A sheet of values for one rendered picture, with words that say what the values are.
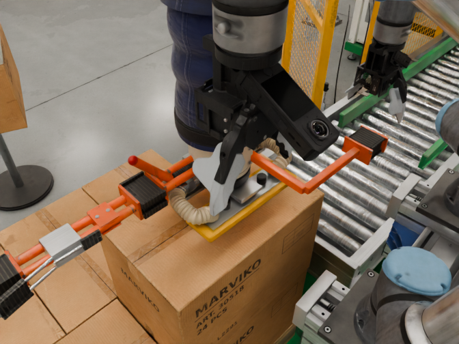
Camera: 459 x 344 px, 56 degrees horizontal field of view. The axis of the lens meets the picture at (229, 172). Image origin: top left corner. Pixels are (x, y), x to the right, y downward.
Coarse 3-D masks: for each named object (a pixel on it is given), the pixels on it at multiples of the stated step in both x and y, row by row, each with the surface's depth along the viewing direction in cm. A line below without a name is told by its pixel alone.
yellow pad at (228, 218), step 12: (264, 180) 121; (276, 180) 123; (264, 192) 120; (276, 192) 121; (228, 204) 113; (240, 204) 116; (252, 204) 117; (228, 216) 113; (240, 216) 114; (204, 228) 111; (216, 228) 111; (228, 228) 112
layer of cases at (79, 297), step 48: (96, 192) 194; (0, 240) 174; (48, 288) 158; (96, 288) 158; (288, 288) 161; (0, 336) 144; (48, 336) 144; (96, 336) 144; (144, 336) 144; (240, 336) 150
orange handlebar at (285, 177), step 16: (192, 160) 113; (256, 160) 113; (336, 160) 112; (192, 176) 109; (288, 176) 107; (320, 176) 107; (96, 208) 99; (112, 208) 101; (128, 208) 100; (80, 224) 96; (96, 224) 99; (112, 224) 97; (16, 256) 90; (32, 256) 91; (48, 256) 90
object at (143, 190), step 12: (132, 180) 105; (144, 180) 105; (156, 180) 104; (120, 192) 103; (132, 192) 102; (144, 192) 102; (156, 192) 102; (144, 204) 99; (156, 204) 103; (144, 216) 101
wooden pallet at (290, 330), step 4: (292, 324) 190; (288, 328) 189; (292, 328) 194; (284, 332) 188; (288, 332) 192; (292, 332) 197; (280, 336) 186; (284, 336) 190; (288, 336) 196; (292, 336) 201; (280, 340) 188; (284, 340) 193; (288, 340) 199
